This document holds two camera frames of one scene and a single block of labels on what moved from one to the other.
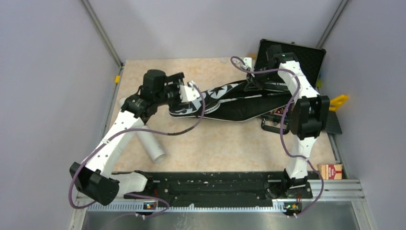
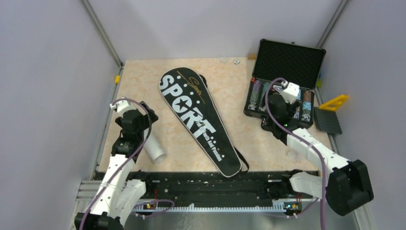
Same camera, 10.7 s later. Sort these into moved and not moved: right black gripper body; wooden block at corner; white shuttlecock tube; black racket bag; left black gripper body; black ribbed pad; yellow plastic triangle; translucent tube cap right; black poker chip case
Moved: black racket bag; right black gripper body; left black gripper body
Not moved: white shuttlecock tube; yellow plastic triangle; black ribbed pad; black poker chip case; translucent tube cap right; wooden block at corner
